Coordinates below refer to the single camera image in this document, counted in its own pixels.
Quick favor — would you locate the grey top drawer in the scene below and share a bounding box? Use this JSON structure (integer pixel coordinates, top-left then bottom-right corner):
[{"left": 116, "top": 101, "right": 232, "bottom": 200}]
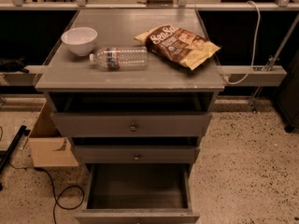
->
[{"left": 51, "top": 113, "right": 211, "bottom": 137}]

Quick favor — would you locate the grey drawer cabinet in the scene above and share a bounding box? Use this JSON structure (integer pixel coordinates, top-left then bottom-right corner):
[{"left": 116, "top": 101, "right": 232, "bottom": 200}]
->
[{"left": 35, "top": 7, "right": 225, "bottom": 173}]

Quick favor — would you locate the grey bottom drawer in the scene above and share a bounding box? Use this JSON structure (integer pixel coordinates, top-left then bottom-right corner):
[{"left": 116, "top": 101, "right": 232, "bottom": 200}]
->
[{"left": 75, "top": 163, "right": 199, "bottom": 224}]

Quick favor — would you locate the white hanging cable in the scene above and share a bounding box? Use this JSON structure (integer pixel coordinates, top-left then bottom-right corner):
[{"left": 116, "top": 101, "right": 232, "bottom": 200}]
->
[{"left": 222, "top": 0, "right": 262, "bottom": 86}]

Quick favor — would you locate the clear plastic water bottle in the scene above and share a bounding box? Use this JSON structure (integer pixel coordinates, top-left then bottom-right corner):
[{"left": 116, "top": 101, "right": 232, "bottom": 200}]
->
[{"left": 90, "top": 47, "right": 148, "bottom": 71}]

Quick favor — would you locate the cardboard box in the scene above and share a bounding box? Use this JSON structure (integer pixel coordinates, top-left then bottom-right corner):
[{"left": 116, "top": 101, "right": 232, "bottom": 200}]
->
[{"left": 28, "top": 104, "right": 78, "bottom": 168}]

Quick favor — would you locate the grey middle drawer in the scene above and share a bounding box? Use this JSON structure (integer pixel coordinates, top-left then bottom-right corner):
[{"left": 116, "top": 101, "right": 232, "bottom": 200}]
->
[{"left": 73, "top": 146, "right": 199, "bottom": 163}]

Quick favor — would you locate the black metal stand leg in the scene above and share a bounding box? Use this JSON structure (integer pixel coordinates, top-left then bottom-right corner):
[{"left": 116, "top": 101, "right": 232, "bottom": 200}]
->
[{"left": 0, "top": 124, "right": 31, "bottom": 191}]

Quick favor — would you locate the brown yellow chip bag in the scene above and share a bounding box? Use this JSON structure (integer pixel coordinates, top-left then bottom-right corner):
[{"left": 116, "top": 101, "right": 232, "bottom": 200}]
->
[{"left": 135, "top": 24, "right": 220, "bottom": 70}]

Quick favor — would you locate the black floor cable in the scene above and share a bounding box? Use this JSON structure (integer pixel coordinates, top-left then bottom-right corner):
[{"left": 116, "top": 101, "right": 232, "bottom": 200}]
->
[{"left": 7, "top": 161, "right": 86, "bottom": 224}]

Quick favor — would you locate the grey drawer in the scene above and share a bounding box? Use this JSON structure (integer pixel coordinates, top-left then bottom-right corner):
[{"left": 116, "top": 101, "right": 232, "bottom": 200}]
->
[
  {"left": 51, "top": 113, "right": 211, "bottom": 137},
  {"left": 75, "top": 163, "right": 199, "bottom": 224},
  {"left": 73, "top": 146, "right": 199, "bottom": 163}
]

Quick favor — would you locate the white bowl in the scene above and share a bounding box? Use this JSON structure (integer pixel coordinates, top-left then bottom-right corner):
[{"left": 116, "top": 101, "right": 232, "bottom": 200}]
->
[{"left": 61, "top": 27, "right": 97, "bottom": 56}]

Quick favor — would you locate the black cloth on rail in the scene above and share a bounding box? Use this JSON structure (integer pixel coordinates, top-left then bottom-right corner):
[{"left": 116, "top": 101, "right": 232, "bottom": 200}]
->
[{"left": 0, "top": 58, "right": 29, "bottom": 73}]

